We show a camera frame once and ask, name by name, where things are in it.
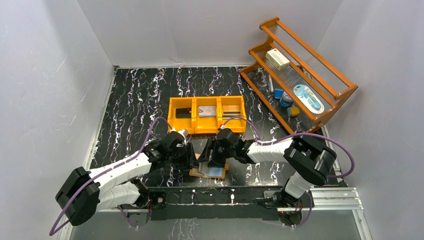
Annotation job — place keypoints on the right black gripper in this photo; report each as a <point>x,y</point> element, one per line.
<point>212,153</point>

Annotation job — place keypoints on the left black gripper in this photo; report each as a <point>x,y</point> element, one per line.
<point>189,154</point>

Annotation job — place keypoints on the grey striped credit card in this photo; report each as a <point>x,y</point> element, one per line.
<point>203,168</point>

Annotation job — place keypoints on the orange card holder wallet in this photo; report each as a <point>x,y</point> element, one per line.
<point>213,172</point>

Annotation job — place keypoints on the orange three-compartment bin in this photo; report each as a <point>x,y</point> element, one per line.
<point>208,125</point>

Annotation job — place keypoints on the silver card stack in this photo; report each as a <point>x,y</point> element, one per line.
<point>207,111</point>

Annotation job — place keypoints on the orange card stack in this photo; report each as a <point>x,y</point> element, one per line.
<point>229,111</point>

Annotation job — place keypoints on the blue packaged cutter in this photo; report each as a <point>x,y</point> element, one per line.
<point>309,99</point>

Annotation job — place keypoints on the orange wooden shelf rack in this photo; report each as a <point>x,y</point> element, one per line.
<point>307,67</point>

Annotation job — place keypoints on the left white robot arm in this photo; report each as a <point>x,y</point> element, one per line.
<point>86,192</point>

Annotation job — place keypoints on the black card in bin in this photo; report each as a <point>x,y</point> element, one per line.
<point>183,113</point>

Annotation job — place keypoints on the white pen marker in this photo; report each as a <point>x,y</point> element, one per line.
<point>270,85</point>

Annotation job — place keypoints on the blue eraser block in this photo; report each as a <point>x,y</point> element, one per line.
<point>278,93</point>

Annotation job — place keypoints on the yellow grey sharpener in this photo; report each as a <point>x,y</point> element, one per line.
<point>293,111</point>

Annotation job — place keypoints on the white red box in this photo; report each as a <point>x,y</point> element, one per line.
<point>277,59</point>

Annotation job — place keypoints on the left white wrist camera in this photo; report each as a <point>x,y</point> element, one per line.
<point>183,132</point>

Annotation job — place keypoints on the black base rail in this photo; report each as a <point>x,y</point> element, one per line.
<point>267,203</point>

